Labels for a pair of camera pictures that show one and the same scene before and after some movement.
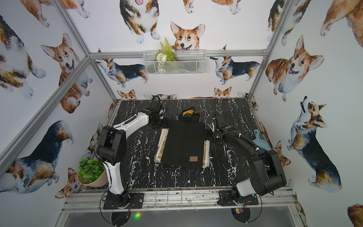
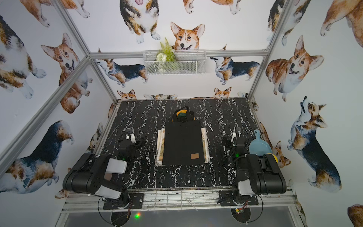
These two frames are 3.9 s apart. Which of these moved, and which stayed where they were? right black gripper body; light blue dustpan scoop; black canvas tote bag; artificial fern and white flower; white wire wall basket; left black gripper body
Moved: black canvas tote bag; left black gripper body; right black gripper body
Stayed: white wire wall basket; light blue dustpan scoop; artificial fern and white flower
